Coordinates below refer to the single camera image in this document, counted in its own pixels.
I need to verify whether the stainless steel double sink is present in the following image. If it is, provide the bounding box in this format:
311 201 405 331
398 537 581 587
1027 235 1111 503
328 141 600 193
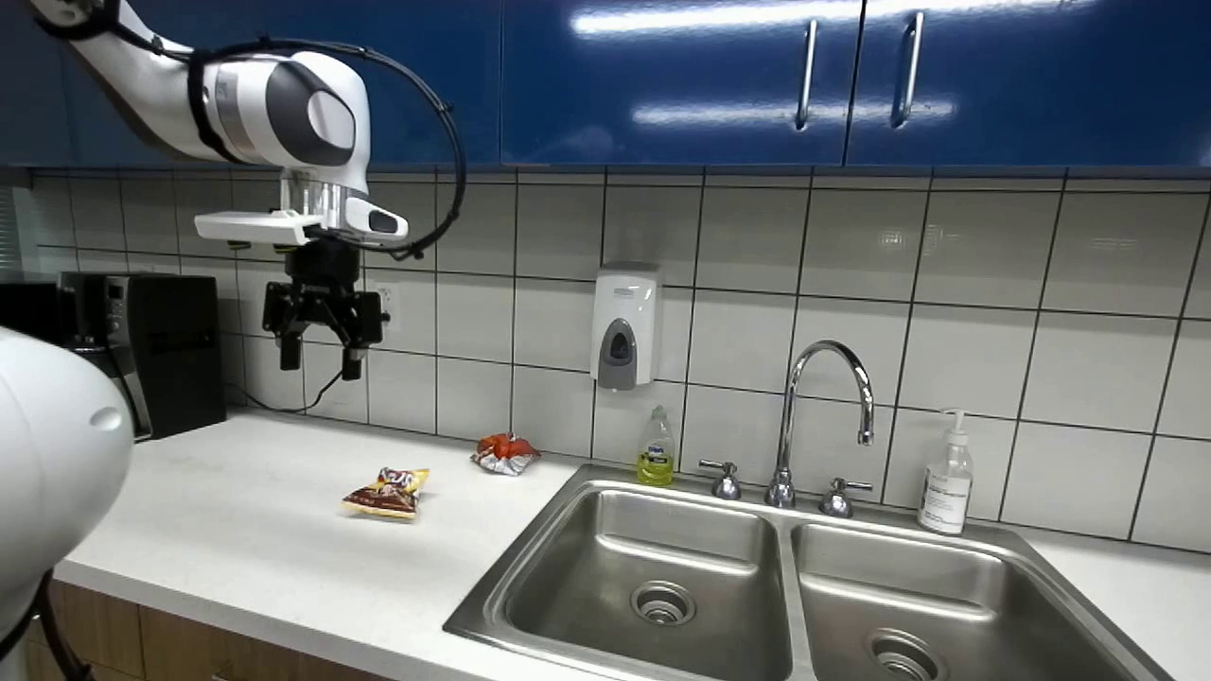
443 465 1174 681

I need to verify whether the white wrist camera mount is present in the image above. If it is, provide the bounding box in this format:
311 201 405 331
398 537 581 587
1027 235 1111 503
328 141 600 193
195 184 413 254

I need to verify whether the black power cord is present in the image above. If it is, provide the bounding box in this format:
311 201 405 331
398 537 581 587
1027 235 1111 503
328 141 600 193
303 362 351 416

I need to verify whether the black countertop appliance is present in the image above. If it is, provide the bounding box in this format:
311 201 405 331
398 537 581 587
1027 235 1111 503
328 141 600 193
60 267 231 441

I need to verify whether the wooden base cabinet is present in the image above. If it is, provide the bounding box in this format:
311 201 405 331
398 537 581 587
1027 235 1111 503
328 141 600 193
23 577 384 681

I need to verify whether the red snack packet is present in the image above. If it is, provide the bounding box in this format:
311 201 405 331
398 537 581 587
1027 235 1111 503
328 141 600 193
470 431 544 479

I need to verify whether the silver cabinet door handle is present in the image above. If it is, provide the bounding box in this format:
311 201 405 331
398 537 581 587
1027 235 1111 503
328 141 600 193
791 15 827 136
890 6 930 132

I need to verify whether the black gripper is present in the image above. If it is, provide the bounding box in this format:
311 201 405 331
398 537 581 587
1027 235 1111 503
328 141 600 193
262 238 390 386

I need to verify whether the blue cabinet door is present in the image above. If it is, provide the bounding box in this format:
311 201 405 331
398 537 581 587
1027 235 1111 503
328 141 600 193
0 0 173 175
163 0 513 175
500 0 872 175
844 0 1211 177

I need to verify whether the yellow snack packet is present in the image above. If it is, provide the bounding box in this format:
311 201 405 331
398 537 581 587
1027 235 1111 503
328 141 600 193
341 465 436 523

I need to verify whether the chrome faucet knob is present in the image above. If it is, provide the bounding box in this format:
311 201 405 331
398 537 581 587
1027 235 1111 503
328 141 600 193
813 474 873 523
701 459 748 503

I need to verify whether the clear pump soap bottle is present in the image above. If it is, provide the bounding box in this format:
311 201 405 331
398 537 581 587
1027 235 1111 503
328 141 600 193
915 409 976 537

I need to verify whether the yellow dish soap bottle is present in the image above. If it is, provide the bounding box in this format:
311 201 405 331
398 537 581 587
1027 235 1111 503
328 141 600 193
631 403 680 486

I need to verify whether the chrome gooseneck faucet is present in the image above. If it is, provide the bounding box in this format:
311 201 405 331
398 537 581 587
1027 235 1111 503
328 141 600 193
761 336 883 510

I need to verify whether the white wall soap dispenser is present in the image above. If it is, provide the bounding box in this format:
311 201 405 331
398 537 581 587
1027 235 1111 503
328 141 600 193
590 267 661 394

